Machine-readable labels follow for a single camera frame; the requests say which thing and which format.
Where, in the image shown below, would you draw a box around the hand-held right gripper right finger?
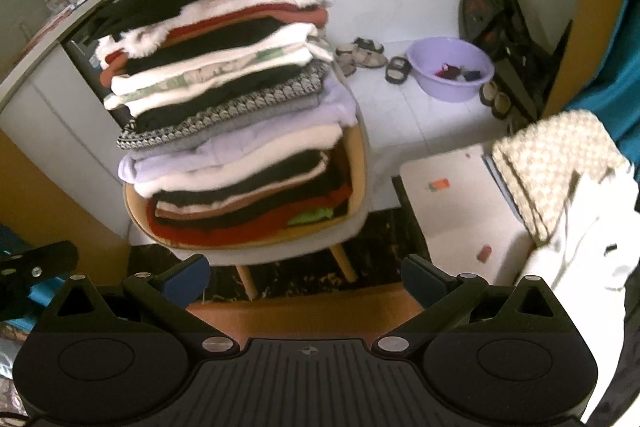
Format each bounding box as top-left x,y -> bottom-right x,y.
376,254 -> 583,360

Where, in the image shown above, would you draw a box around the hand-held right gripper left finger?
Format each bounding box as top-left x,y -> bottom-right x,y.
52,254 -> 240,359

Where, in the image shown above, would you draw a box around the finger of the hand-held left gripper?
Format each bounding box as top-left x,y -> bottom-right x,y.
0,241 -> 80,322

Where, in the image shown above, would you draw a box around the stack of folded clothes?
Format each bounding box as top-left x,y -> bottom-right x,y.
87,0 -> 362,250

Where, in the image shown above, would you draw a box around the white low table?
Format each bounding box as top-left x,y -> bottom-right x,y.
399,144 -> 540,287

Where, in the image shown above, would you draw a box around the beige chair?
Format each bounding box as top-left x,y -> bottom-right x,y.
122,82 -> 375,302

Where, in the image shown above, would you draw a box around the white cabinet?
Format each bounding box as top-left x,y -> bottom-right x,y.
0,0 -> 132,240

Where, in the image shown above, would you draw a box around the white cloth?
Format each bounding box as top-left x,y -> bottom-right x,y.
517,167 -> 640,427

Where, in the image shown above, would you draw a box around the beige checkered blanket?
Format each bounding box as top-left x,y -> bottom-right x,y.
491,109 -> 632,249

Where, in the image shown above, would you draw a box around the pair of beige shoes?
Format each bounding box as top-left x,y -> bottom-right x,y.
479,80 -> 514,120

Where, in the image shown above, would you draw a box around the purple plastic basin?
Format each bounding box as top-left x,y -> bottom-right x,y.
405,36 -> 496,104

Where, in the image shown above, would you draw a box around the red and blue socks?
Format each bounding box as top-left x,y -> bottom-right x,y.
434,63 -> 484,84

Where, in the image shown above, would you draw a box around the black sandal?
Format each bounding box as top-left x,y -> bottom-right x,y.
384,56 -> 414,84

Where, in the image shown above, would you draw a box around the pair of grey sandals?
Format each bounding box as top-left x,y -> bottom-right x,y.
334,38 -> 389,78

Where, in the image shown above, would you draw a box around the black exercise bike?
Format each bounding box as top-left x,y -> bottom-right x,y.
452,0 -> 587,120

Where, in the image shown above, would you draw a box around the teal curtain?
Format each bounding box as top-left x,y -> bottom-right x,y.
579,0 -> 640,160

